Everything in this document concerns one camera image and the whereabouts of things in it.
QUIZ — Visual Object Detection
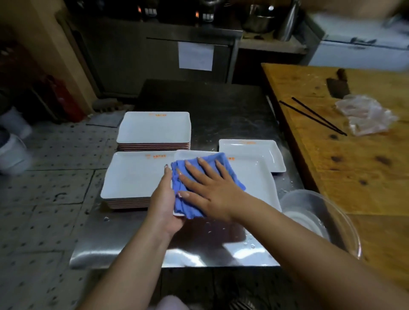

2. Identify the steel basin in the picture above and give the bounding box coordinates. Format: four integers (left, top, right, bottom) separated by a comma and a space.
241, 3, 277, 34

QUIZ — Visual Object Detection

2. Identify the steel jug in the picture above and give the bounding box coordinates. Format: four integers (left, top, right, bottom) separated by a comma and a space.
276, 0, 302, 41

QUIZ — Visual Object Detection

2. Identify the white paper sheet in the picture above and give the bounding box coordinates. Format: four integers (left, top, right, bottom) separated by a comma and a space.
178, 42, 215, 72

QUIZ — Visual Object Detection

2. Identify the loose light floor tile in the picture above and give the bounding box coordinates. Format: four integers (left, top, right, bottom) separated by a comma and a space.
86, 111, 127, 128

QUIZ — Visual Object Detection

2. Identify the dark storage rack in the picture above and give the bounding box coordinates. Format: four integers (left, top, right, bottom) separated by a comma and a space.
0, 29, 49, 122

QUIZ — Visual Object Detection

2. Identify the wooden table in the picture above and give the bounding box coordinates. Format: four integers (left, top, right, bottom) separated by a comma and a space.
261, 63, 409, 288

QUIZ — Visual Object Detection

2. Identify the person's left hand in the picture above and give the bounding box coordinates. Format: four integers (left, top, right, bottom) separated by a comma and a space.
147, 164, 187, 237

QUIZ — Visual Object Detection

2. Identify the person's left forearm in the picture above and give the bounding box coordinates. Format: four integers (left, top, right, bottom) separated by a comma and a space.
76, 223, 175, 310

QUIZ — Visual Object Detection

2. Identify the steel cleaver with dark handle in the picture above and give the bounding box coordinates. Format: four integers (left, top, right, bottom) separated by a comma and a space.
325, 69, 351, 99

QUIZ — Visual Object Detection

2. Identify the black chopstick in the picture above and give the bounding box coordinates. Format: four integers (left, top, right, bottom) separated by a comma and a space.
291, 97, 348, 136
279, 100, 346, 136

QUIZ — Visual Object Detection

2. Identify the stainless steel cabinet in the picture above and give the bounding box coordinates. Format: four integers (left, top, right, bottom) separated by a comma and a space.
57, 12, 243, 98

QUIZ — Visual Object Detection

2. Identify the blue cloth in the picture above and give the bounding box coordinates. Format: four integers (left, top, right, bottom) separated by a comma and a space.
171, 152, 247, 220

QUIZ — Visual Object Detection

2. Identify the beige side counter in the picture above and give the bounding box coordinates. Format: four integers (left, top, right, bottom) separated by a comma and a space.
239, 32, 308, 54

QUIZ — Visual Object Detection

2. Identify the striped garment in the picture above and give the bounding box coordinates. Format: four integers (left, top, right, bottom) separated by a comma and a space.
228, 297, 256, 310

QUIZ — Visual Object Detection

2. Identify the black induction cooker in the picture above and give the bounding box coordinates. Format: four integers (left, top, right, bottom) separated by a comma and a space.
195, 8, 215, 22
137, 5, 159, 18

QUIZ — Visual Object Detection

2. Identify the person's right hand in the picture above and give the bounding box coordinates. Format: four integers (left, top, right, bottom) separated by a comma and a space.
176, 157, 253, 223

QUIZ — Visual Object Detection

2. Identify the white rectangular plate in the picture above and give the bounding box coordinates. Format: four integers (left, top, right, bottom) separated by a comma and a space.
219, 139, 287, 174
172, 149, 282, 217

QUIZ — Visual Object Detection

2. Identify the steel work table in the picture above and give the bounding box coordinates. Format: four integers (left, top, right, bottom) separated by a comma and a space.
69, 79, 306, 269

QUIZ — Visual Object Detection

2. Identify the white plastic bucket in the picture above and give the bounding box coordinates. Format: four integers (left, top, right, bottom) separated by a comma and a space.
0, 107, 32, 140
0, 132, 32, 175

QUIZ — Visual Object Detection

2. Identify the crumpled clear plastic bag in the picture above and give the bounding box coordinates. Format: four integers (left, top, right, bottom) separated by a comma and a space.
334, 94, 399, 137

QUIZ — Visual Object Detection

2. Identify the grey brick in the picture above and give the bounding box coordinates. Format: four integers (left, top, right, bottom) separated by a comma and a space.
92, 98, 119, 112

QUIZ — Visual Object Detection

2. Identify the red fire extinguisher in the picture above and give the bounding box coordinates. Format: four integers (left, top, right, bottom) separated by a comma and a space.
44, 75, 85, 123

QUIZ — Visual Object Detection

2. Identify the stack of white plates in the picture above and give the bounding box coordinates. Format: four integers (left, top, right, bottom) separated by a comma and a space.
116, 111, 192, 151
101, 151, 176, 210

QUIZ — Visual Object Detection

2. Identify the person's right forearm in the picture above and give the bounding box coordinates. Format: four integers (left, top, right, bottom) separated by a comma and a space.
231, 196, 409, 310

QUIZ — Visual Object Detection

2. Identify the clear glass bowl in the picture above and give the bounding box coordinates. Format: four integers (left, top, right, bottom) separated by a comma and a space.
279, 189, 362, 260

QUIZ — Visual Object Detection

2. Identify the white chest freezer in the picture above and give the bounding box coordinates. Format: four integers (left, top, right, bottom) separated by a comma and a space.
302, 12, 409, 72

